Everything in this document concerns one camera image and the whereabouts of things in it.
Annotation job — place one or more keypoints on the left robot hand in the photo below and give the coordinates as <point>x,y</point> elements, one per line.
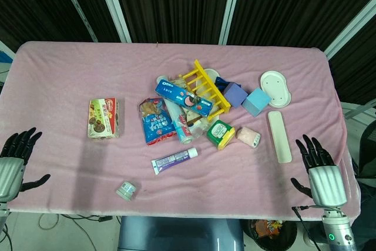
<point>11,157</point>

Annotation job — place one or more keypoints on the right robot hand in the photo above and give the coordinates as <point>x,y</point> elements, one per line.
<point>326,177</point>

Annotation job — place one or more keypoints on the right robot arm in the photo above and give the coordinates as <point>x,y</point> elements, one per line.
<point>337,227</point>

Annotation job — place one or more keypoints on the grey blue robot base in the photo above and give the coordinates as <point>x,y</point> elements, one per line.
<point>179,233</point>

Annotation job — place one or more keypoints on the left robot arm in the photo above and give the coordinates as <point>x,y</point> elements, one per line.
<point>2,221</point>

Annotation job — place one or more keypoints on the white long flat case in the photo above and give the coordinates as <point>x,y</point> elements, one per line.
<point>279,136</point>

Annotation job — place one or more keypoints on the black waste bin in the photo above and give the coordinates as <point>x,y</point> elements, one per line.
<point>273,234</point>

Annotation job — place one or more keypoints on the pink wrapped roll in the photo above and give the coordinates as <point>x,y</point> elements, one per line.
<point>248,137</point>

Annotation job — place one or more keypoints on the biscuit box with cookie print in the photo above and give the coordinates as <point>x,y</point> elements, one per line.
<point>103,119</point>

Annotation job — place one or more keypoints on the light blue foam cube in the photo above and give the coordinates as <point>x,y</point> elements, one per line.
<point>257,102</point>

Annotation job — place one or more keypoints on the white oval soap dish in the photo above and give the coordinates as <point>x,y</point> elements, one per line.
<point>275,87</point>

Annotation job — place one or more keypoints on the green and yellow box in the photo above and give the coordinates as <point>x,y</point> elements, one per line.
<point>220,133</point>

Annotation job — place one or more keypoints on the small white round jar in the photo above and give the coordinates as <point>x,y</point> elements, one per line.
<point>126,190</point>

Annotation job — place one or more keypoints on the purple foam cube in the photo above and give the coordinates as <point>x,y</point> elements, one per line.
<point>235,94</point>

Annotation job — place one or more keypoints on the dark blue cloth piece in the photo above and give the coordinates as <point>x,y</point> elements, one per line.
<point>224,83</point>

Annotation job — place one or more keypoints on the clear plastic snack wrapper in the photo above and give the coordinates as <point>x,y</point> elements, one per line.
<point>196,124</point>

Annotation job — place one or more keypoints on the blue snack bag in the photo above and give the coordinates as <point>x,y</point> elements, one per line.
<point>155,123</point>

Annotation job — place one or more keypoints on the white oval dish under rack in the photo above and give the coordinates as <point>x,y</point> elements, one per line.
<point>209,86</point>

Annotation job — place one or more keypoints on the pink fleece table cloth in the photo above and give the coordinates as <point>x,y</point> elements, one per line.
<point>182,133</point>

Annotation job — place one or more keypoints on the yellow plastic rack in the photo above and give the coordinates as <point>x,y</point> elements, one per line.
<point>205,86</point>

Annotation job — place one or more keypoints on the purple toothpaste tube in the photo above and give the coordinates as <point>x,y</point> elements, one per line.
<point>173,161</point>

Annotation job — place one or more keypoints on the white tube with red cap end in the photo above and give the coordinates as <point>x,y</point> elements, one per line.
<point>177,121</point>

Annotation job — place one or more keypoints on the blue Oreo box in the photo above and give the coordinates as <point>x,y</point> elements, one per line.
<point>183,98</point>

